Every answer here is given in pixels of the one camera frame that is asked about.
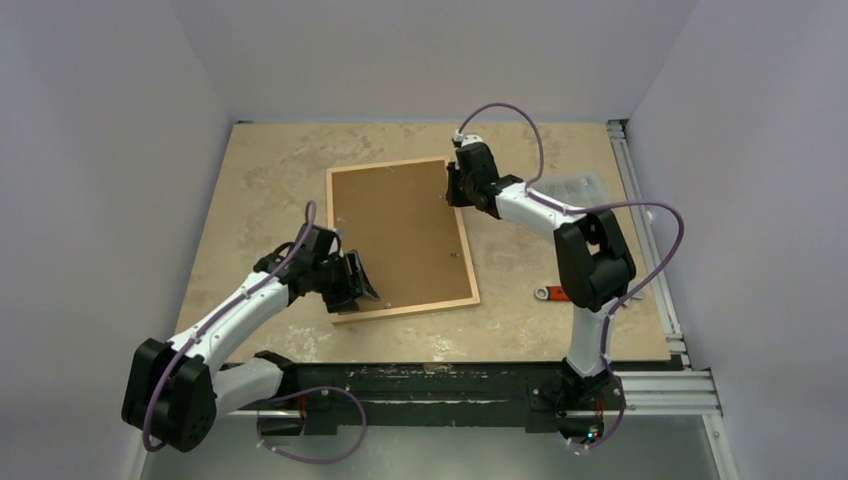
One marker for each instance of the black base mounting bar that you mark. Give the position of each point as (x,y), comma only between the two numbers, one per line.
(536,397)

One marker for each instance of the wooden picture frame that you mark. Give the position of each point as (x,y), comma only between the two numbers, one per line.
(413,245)

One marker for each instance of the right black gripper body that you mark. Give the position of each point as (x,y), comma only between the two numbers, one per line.
(457,183)

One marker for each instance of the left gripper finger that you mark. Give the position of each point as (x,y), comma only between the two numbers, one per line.
(361,285)
(342,301)

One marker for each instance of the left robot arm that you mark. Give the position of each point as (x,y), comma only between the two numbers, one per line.
(178,388)

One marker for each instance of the red handled adjustable wrench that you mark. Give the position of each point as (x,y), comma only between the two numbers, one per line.
(551,293)

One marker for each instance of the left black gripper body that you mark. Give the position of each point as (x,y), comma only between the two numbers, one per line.
(332,274)

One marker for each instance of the clear plastic screw box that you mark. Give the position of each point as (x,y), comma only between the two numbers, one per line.
(580,190)

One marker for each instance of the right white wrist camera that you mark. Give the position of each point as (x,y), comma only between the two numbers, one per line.
(461,140)

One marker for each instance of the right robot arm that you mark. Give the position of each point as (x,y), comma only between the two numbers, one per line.
(594,262)

